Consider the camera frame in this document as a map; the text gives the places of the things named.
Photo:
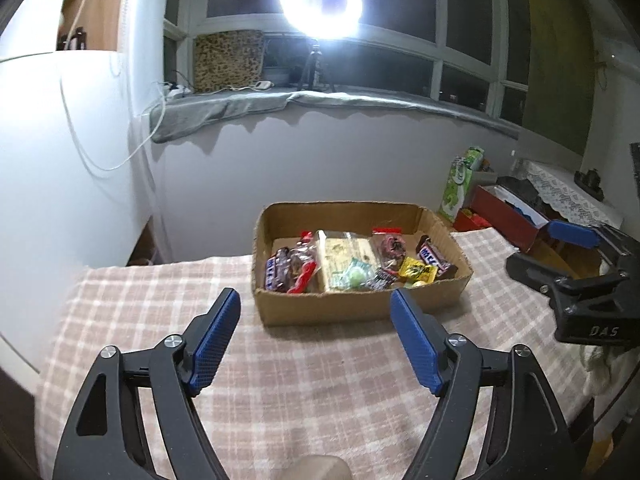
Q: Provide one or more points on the wooden shelf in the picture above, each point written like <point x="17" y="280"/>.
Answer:
<point x="100" y="5"/>

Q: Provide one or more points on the white window frame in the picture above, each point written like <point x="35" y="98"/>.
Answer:
<point x="395" y="45"/>

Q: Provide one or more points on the black tripod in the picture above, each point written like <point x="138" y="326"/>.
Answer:
<point x="315" y="65"/>

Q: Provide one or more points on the date cake packet red ends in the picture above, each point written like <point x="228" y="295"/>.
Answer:
<point x="302" y="260"/>
<point x="392" y="246"/>

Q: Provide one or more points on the green paper bag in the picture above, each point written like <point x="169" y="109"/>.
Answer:
<point x="455" y="190"/>

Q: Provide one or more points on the person's right forearm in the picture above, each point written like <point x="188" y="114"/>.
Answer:
<point x="600" y="370"/>

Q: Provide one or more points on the brown chocolate bar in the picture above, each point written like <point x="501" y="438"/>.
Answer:
<point x="434" y="256"/>

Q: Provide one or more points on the white power adapter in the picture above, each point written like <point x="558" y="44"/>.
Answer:
<point x="263" y="84"/>

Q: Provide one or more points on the black patterned snack packet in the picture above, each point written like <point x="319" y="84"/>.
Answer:
<point x="382" y="278"/>

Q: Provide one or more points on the chocolate bar blue label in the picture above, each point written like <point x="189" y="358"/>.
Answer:
<point x="274" y="272"/>

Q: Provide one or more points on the white lace tablecloth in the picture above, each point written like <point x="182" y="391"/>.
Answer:
<point x="560" y="185"/>

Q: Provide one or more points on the grey box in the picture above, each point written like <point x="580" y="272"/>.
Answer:
<point x="484" y="177"/>

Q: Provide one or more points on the green round candy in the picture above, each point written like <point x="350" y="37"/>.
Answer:
<point x="357" y="276"/>

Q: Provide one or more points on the red cardboard box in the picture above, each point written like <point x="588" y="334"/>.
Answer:
<point x="495" y="215"/>

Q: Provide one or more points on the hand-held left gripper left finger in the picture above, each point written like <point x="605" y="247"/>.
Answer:
<point x="215" y="342"/>

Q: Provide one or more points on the yellow candy packet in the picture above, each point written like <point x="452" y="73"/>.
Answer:
<point x="417" y="270"/>

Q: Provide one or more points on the dark figurine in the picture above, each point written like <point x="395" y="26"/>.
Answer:
<point x="590" y="180"/>

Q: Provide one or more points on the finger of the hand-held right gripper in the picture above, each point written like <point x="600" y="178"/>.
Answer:
<point x="572" y="234"/>
<point x="535" y="270"/>

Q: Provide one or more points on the yellow cracker packet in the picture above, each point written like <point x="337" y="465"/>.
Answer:
<point x="340" y="255"/>

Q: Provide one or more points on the yellow ball candy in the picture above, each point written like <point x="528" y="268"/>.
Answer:
<point x="407" y="285"/>

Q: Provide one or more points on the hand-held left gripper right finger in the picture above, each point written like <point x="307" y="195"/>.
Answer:
<point x="415" y="342"/>

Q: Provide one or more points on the dark glass bottle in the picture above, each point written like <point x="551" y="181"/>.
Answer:
<point x="79" y="41"/>
<point x="67" y="44"/>

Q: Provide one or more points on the leopard print box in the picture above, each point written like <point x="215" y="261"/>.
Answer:
<point x="227" y="60"/>

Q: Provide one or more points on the white power strip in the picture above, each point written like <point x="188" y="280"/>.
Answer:
<point x="177" y="91"/>

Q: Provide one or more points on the grey windowsill cloth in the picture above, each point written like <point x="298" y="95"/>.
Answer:
<point x="200" y="112"/>

